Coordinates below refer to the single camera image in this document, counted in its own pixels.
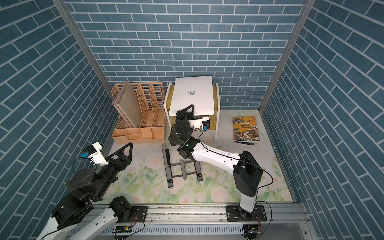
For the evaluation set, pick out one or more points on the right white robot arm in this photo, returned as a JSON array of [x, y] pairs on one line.
[[246, 171]]

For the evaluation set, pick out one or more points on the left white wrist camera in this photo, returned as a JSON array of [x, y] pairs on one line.
[[93, 153]]

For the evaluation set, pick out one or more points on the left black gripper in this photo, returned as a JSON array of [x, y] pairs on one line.
[[124, 161]]

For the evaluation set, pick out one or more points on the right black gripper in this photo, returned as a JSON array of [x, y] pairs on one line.
[[186, 116]]

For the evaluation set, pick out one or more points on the orange plastic file organizer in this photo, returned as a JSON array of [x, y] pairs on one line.
[[142, 117]]

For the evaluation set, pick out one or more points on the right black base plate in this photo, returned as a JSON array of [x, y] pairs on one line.
[[236, 214]]

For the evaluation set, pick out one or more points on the wooden white desk shelf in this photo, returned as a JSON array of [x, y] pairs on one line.
[[214, 119]]

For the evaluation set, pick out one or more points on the black laptop stand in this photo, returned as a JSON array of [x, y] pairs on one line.
[[182, 164]]

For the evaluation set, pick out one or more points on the aluminium mounting rail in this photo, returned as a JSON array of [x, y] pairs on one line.
[[177, 214]]

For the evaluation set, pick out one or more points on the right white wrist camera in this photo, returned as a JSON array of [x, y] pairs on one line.
[[202, 124]]

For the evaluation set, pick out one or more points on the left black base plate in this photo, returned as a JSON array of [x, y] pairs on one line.
[[133, 214]]

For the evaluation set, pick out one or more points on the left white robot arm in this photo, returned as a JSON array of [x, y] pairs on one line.
[[87, 187]]

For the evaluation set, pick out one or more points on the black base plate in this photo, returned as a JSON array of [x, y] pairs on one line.
[[133, 214], [236, 214]]

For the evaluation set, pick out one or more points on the silver laptop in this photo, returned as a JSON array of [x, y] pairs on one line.
[[197, 91]]

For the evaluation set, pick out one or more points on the small green circuit board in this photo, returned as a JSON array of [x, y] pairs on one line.
[[123, 230]]

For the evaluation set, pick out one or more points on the brown folder in organizer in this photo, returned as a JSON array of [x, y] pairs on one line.
[[127, 104]]

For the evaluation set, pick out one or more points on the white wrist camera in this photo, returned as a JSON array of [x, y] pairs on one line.
[[93, 153], [202, 124]]

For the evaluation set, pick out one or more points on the colourful illustrated book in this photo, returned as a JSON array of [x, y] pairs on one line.
[[245, 129]]

